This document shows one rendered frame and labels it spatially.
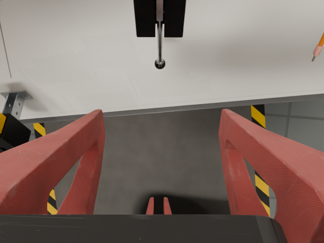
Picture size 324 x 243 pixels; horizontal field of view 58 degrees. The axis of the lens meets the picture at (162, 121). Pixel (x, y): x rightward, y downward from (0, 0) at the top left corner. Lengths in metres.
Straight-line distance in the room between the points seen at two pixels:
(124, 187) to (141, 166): 0.15
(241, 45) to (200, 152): 1.06
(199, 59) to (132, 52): 0.10
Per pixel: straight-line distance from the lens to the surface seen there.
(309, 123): 1.50
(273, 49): 0.45
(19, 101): 0.55
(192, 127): 1.42
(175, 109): 0.54
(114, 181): 1.56
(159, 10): 0.26
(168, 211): 0.27
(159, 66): 0.36
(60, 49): 0.44
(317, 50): 0.30
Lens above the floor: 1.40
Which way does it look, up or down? 79 degrees down
